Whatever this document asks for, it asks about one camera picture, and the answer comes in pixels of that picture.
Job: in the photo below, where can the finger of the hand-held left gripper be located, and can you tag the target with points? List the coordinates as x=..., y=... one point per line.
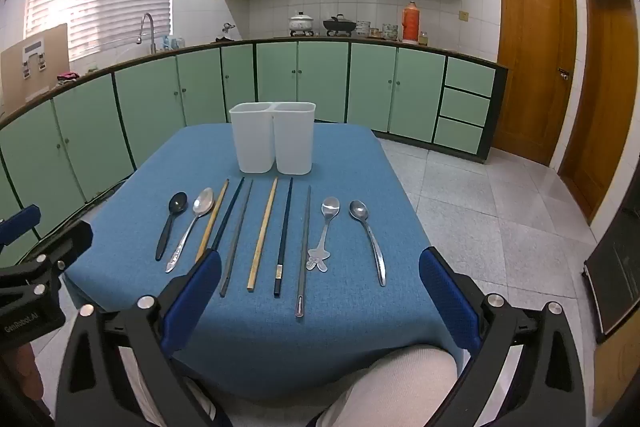
x=67, y=241
x=20, y=223

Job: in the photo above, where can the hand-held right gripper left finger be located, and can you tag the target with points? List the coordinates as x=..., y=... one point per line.
x=195, y=292

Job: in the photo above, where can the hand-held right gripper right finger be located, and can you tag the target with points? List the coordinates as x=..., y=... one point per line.
x=445, y=297

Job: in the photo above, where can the wooden chopstick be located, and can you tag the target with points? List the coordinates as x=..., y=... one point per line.
x=262, y=234
x=215, y=214

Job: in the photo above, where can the grey metal chopstick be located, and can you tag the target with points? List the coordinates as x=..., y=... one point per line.
x=303, y=252

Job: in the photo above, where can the white double utensil holder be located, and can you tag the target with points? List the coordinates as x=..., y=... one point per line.
x=257, y=142

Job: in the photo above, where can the person's left hand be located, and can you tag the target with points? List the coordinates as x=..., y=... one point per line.
x=17, y=377

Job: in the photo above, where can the metal tongs on mat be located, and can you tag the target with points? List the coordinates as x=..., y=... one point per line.
x=237, y=237

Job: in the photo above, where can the black chopstick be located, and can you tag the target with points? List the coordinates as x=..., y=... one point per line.
x=284, y=232
x=230, y=209

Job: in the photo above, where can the black plastic spoon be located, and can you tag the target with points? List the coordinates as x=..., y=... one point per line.
x=177, y=203

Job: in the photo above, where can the person's right leg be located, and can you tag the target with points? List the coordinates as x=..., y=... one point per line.
x=390, y=387

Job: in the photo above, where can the person's leg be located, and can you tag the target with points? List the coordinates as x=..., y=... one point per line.
x=390, y=387
x=137, y=382

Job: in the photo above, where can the person's left leg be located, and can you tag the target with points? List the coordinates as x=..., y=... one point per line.
x=137, y=382

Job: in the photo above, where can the blue tablecloth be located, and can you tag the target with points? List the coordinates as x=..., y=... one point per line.
x=300, y=347

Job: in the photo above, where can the plain steel spoon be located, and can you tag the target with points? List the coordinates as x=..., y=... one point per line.
x=359, y=210

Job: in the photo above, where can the red cloth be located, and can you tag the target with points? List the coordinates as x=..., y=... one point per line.
x=68, y=77

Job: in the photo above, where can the green lower kitchen cabinets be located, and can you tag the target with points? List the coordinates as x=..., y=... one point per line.
x=150, y=107

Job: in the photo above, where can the cardboard box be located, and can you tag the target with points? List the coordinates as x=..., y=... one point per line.
x=50, y=67

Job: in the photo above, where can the black framed panel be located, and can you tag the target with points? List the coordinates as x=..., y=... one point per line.
x=617, y=272

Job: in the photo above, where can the blue bottles by sink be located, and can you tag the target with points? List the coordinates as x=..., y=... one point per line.
x=172, y=42

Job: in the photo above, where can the steel kitchen faucet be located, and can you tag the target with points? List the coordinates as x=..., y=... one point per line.
x=146, y=19

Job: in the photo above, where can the small glass jar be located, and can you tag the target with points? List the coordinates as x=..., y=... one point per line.
x=423, y=38

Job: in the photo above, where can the orange thermos flask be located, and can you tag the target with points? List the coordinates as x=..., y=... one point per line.
x=410, y=24

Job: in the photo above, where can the white cooking pot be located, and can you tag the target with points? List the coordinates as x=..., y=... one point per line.
x=300, y=24

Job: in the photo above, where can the black wok with lid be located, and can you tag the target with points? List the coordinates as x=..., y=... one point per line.
x=340, y=26

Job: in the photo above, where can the small wall tap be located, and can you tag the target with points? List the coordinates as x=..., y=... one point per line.
x=227, y=29

